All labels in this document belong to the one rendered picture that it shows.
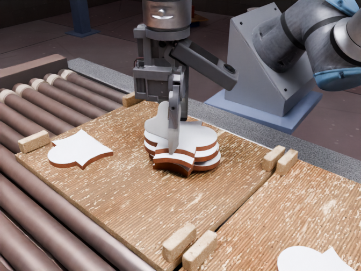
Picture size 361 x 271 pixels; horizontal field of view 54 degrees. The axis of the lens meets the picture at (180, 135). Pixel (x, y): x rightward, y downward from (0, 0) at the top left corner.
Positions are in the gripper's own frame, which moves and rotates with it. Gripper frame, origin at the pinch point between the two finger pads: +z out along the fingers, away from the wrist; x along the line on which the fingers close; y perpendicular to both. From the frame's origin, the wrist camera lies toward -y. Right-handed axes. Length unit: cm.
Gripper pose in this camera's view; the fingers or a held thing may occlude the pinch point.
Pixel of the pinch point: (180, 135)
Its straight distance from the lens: 65.8
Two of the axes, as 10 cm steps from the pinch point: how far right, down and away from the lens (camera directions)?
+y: -9.9, -0.9, 1.5
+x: -1.7, 5.2, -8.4
